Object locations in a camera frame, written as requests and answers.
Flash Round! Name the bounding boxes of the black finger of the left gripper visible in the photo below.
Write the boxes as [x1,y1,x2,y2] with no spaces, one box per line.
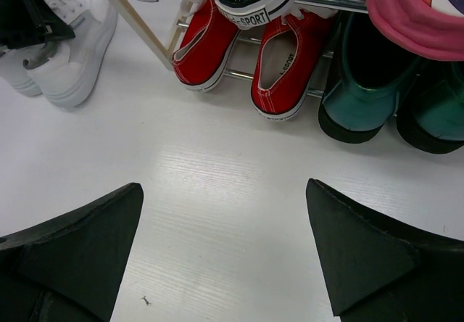
[1,0,75,49]

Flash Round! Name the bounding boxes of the dark green shoe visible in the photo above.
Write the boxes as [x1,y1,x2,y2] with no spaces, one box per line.
[318,13,426,144]
[396,61,463,154]

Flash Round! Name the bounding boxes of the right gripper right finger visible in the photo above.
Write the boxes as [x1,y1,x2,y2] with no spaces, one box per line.
[306,179,463,321]

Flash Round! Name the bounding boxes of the right dark green shoe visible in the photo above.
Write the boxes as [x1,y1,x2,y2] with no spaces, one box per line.
[396,61,463,154]

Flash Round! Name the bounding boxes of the left dark green shoe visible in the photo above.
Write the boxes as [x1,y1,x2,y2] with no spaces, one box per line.
[318,13,426,144]

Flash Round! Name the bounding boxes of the white sneaker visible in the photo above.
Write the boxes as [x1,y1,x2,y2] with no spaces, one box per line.
[23,0,118,108]
[1,45,41,97]

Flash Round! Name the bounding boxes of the red canvas sneaker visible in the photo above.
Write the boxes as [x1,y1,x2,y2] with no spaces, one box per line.
[172,0,240,93]
[251,4,339,121]

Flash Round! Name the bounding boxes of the left pink patterned slipper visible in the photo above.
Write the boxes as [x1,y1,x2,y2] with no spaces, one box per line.
[366,0,463,62]

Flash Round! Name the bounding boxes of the white metal shoe shelf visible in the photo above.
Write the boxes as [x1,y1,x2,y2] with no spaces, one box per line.
[97,0,370,98]

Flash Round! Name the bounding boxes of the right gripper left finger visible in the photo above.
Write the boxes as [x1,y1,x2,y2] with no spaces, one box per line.
[1,183,144,321]

